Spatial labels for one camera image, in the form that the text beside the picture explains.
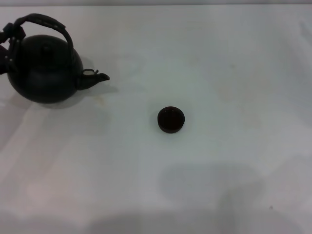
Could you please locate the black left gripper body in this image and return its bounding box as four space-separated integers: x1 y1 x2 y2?
0 43 12 77

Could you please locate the black round teapot with handle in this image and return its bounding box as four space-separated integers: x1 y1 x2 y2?
6 13 111 105

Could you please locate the small dark brown teacup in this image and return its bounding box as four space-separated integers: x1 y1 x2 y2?
157 106 185 134

